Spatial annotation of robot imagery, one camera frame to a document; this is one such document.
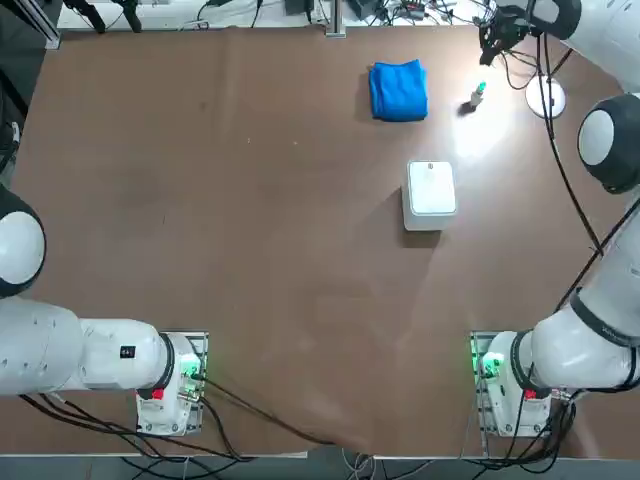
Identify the aluminium corner bracket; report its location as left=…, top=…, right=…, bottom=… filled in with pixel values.
left=34, top=12, right=62, bottom=51

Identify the aluminium post with bracket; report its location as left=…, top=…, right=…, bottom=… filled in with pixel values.
left=323, top=0, right=347, bottom=39

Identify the black lamp cable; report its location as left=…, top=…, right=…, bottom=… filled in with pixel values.
left=502, top=47, right=544, bottom=92

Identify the black left base cable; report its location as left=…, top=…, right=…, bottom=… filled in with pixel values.
left=19, top=392, right=256, bottom=461

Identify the white square box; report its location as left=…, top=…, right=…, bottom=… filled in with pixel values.
left=401, top=157, right=459, bottom=233

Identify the white desk lamp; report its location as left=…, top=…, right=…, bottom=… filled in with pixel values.
left=524, top=47, right=575, bottom=120

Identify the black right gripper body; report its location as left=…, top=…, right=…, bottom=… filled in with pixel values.
left=492, top=7, right=529, bottom=44

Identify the folded blue cloth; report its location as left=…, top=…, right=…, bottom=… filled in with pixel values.
left=368, top=58, right=430, bottom=122

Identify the dark cable across table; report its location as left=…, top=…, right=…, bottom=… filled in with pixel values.
left=197, top=374, right=361, bottom=449

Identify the black base cable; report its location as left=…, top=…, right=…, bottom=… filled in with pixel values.
left=19, top=392, right=256, bottom=461
left=499, top=392, right=579, bottom=474

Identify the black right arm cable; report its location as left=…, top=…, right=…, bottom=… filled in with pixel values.
left=537, top=27, right=604, bottom=314

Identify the black right base cable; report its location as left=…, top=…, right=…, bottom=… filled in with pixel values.
left=499, top=392, right=579, bottom=474

